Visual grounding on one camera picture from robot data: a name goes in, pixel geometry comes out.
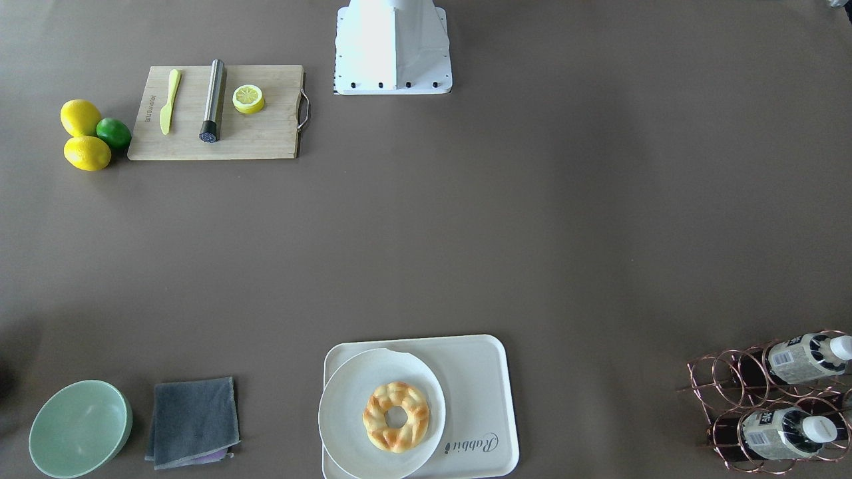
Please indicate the steel muddler black tip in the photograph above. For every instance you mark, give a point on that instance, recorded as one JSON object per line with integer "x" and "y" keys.
{"x": 209, "y": 132}

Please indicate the copper wire bottle rack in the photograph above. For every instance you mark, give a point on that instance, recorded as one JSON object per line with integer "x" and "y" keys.
{"x": 734, "y": 383}

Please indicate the yellow plastic knife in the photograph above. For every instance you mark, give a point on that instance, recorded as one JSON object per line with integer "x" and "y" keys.
{"x": 165, "y": 114}

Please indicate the upper whole lemon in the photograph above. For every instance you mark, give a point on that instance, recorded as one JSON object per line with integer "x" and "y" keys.
{"x": 80, "y": 118}

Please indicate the grey folded cloth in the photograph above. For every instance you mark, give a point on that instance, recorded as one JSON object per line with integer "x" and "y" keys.
{"x": 193, "y": 422}

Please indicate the white round plate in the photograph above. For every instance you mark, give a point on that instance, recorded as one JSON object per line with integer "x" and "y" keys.
{"x": 343, "y": 401}

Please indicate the braided ring donut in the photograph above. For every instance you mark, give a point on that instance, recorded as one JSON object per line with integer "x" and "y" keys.
{"x": 396, "y": 417}

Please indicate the mint green bowl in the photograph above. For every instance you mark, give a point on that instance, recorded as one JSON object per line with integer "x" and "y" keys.
{"x": 82, "y": 427}

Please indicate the white serving tray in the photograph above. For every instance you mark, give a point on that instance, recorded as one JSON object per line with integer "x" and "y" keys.
{"x": 479, "y": 437}

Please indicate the tea bottle white cap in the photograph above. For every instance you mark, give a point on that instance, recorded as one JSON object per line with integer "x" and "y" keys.
{"x": 798, "y": 361}

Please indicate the green lime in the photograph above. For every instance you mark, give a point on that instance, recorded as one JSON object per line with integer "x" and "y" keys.
{"x": 115, "y": 133}

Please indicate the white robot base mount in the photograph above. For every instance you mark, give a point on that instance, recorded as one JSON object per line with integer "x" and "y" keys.
{"x": 392, "y": 48}

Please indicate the lower whole lemon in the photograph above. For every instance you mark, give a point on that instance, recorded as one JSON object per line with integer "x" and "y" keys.
{"x": 88, "y": 153}

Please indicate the whole lemon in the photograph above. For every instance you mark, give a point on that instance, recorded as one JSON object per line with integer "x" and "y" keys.
{"x": 88, "y": 153}
{"x": 80, "y": 118}

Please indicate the bamboo cutting board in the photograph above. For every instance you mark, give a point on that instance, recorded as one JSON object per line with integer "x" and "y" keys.
{"x": 270, "y": 134}

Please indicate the lower tea bottle in rack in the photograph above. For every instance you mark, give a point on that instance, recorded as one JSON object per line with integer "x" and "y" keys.
{"x": 782, "y": 434}

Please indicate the halved lemon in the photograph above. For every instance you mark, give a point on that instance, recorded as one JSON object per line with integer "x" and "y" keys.
{"x": 248, "y": 99}

